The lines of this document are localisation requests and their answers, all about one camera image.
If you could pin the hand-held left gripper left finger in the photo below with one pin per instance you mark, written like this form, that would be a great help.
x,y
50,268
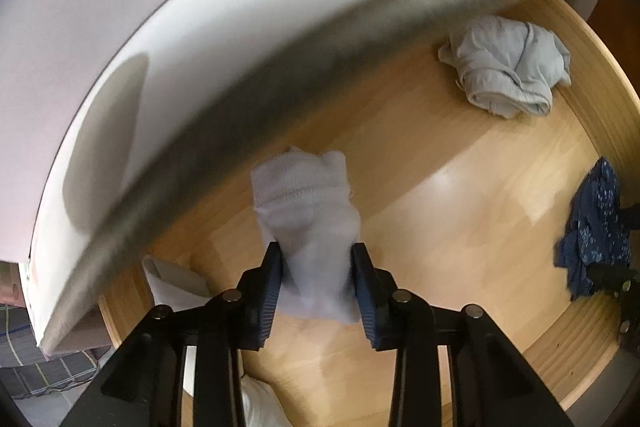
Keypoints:
x,y
267,302

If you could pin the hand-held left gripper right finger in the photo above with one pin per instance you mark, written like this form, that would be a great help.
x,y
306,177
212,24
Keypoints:
x,y
365,302

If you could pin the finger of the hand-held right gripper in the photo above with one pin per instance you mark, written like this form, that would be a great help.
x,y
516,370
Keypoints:
x,y
627,292
631,214

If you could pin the navy patterned underwear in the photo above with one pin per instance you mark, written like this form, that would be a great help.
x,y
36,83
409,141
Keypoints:
x,y
592,222

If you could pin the white ribbed underwear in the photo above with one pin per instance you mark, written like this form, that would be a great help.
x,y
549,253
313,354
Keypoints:
x,y
310,227

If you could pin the grey underwear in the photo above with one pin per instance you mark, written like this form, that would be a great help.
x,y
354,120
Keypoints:
x,y
505,62

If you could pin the grey plaid blanket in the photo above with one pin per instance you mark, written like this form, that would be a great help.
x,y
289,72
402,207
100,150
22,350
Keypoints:
x,y
40,372

